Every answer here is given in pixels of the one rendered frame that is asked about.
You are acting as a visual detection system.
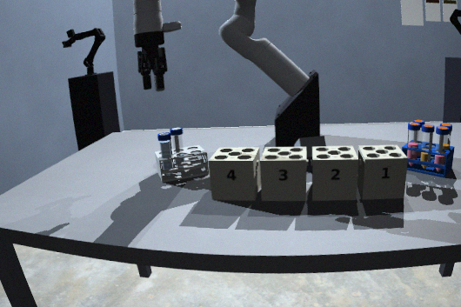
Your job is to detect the blue tube rack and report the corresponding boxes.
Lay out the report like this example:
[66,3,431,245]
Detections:
[402,143,454,177]

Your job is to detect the white bucket adapter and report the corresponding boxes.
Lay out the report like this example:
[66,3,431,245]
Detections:
[260,147,306,201]
[357,145,408,200]
[209,147,261,201]
[311,146,358,201]

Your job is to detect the white tube rack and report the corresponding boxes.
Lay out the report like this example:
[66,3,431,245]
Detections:
[155,145,209,183]

